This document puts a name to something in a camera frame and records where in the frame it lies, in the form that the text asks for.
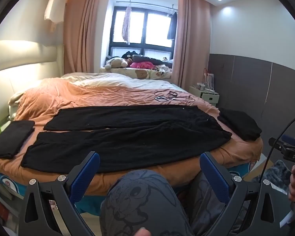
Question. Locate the bear print cushion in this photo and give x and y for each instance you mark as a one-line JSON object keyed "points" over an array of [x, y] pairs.
{"points": [[140, 73]]}

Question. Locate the person's right hand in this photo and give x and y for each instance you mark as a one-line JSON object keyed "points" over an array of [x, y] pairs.
{"points": [[293, 189]]}

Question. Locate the crumpled black garment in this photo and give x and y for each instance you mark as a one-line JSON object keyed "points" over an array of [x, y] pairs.
{"points": [[239, 124]]}

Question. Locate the orange blanket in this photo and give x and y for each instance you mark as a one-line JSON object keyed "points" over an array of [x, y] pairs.
{"points": [[100, 95]]}

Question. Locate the beige plush toy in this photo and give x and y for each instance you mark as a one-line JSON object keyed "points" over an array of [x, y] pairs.
{"points": [[115, 63]]}

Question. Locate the pink hanging garment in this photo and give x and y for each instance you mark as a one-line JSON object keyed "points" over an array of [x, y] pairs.
{"points": [[126, 27]]}

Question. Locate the pink plush garment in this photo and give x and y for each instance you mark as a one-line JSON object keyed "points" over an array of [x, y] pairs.
{"points": [[141, 65]]}

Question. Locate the smartphone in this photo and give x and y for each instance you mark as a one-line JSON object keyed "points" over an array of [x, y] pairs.
{"points": [[161, 99]]}

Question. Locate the dark grey garment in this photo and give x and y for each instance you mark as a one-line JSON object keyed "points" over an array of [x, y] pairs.
{"points": [[152, 60]]}

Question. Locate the black framed window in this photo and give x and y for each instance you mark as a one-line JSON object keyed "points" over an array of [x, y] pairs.
{"points": [[145, 29]]}

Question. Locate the cream pillow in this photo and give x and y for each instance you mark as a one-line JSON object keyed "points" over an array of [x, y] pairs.
{"points": [[14, 100]]}

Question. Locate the bed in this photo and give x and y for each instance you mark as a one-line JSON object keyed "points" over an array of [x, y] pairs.
{"points": [[5, 182]]}

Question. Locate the folded black pants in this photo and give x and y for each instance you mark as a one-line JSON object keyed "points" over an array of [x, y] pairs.
{"points": [[9, 137]]}

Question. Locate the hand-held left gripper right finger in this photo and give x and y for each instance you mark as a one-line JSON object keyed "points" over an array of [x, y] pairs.
{"points": [[215, 178]]}

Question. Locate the person's right leg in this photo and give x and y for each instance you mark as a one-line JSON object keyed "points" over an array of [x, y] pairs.
{"points": [[204, 206]]}

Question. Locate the light green nightstand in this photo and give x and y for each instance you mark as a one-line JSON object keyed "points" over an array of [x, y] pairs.
{"points": [[206, 97]]}

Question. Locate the black hanging garment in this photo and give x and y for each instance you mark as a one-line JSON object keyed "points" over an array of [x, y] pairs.
{"points": [[172, 27]]}

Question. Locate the white padded headboard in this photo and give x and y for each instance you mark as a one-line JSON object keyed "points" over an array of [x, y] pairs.
{"points": [[19, 54]]}

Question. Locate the person's left leg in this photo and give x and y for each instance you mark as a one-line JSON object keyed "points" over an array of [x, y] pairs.
{"points": [[137, 199]]}

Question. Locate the black pants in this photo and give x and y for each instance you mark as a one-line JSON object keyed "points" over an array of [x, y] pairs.
{"points": [[137, 137], [9, 137]]}

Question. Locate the person's leg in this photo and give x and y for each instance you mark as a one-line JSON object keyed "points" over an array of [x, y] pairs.
{"points": [[204, 206], [137, 199]]}

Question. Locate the white hanging garment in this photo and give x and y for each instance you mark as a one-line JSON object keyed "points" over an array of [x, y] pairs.
{"points": [[57, 7]]}

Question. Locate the metal clothes rail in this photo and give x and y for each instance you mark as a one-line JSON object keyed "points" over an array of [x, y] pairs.
{"points": [[150, 3]]}

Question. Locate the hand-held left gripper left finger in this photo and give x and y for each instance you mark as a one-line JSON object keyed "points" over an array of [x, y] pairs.
{"points": [[84, 178]]}

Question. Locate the grey rug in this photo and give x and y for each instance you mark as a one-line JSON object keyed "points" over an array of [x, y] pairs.
{"points": [[279, 174]]}

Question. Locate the black plush toy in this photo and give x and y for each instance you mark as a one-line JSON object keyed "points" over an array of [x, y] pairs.
{"points": [[130, 54]]}

